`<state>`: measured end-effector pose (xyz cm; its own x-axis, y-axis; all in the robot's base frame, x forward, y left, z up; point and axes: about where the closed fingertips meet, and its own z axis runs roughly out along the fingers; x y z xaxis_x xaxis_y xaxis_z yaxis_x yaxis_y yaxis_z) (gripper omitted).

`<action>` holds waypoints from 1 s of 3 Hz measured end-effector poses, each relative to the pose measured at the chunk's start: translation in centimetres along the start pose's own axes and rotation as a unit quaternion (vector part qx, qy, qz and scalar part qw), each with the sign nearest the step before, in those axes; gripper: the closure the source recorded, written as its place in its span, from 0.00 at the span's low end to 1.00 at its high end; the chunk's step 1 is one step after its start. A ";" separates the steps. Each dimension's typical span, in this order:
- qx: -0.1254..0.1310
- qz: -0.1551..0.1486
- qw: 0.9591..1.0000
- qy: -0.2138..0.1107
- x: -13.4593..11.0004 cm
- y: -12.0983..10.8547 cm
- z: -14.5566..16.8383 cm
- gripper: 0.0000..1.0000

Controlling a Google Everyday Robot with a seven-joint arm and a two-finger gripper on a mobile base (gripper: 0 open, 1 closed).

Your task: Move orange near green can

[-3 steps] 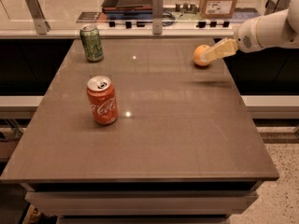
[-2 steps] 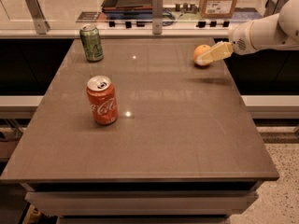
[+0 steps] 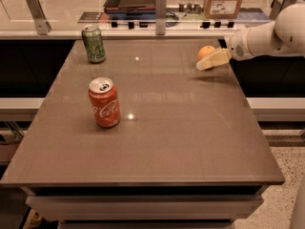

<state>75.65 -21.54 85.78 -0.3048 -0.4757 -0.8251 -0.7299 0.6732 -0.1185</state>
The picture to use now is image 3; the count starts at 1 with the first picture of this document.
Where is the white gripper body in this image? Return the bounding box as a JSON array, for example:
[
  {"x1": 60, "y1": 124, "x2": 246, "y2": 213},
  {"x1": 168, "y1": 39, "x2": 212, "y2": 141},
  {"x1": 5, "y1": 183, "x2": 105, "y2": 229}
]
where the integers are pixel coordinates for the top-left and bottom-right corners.
[{"x1": 224, "y1": 28, "x2": 254, "y2": 61}]

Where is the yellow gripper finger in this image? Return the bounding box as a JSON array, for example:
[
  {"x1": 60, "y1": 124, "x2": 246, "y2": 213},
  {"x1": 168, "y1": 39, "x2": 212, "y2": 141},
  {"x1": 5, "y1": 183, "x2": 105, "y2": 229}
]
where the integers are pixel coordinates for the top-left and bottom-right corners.
[{"x1": 195, "y1": 48, "x2": 232, "y2": 71}]

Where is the orange fruit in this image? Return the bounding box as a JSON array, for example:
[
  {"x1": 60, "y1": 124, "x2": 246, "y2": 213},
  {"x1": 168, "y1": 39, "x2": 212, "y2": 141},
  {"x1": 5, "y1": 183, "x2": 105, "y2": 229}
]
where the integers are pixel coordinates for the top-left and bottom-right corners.
[{"x1": 197, "y1": 46, "x2": 215, "y2": 60}]

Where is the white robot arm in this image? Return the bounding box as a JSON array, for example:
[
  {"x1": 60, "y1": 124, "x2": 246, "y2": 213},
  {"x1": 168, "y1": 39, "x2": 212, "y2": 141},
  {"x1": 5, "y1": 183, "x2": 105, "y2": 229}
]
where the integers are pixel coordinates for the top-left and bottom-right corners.
[{"x1": 196, "y1": 4, "x2": 305, "y2": 229}]

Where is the red Coca-Cola can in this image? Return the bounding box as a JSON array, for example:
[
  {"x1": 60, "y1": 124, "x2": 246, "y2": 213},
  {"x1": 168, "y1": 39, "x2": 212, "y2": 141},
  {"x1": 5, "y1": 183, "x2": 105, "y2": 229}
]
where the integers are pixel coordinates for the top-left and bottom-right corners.
[{"x1": 89, "y1": 77, "x2": 121, "y2": 128}]

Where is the green soda can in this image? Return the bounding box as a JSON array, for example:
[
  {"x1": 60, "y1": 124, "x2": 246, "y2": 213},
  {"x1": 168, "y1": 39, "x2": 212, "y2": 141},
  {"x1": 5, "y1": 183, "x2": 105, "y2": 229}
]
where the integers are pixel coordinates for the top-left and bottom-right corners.
[{"x1": 82, "y1": 25, "x2": 106, "y2": 63}]

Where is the cardboard box with label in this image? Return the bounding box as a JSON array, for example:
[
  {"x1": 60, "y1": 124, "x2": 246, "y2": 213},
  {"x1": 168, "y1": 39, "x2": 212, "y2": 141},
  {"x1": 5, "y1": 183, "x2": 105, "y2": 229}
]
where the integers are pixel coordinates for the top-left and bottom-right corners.
[{"x1": 204, "y1": 0, "x2": 242, "y2": 19}]

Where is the white drawer front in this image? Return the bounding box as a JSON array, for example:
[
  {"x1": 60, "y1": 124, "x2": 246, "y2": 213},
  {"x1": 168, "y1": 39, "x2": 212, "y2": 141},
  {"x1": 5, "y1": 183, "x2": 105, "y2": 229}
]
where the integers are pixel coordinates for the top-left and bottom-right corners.
[{"x1": 27, "y1": 196, "x2": 263, "y2": 221}]

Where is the right metal railing post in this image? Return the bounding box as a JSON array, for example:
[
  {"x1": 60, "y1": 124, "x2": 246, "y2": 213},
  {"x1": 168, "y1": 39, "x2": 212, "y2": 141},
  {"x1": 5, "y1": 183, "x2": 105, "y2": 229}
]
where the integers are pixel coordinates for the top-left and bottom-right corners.
[{"x1": 269, "y1": 0, "x2": 297, "y2": 20}]

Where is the metal railing post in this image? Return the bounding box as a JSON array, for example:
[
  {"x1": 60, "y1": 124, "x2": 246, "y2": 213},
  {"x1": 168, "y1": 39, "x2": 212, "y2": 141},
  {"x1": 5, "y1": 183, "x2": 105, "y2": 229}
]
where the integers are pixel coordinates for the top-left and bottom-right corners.
[
  {"x1": 26, "y1": 0, "x2": 51, "y2": 35},
  {"x1": 269, "y1": 0, "x2": 297, "y2": 20},
  {"x1": 155, "y1": 0, "x2": 167, "y2": 35}
]

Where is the middle metal railing post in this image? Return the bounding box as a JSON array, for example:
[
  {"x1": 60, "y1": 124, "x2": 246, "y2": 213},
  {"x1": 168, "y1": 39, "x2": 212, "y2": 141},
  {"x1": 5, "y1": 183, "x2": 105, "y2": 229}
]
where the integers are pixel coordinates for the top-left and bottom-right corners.
[{"x1": 155, "y1": 0, "x2": 167, "y2": 35}]

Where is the left metal railing post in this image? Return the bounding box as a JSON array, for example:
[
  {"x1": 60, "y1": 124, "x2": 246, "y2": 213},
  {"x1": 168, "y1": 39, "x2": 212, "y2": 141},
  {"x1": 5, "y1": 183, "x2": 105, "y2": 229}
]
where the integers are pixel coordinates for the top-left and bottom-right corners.
[{"x1": 26, "y1": 0, "x2": 51, "y2": 35}]

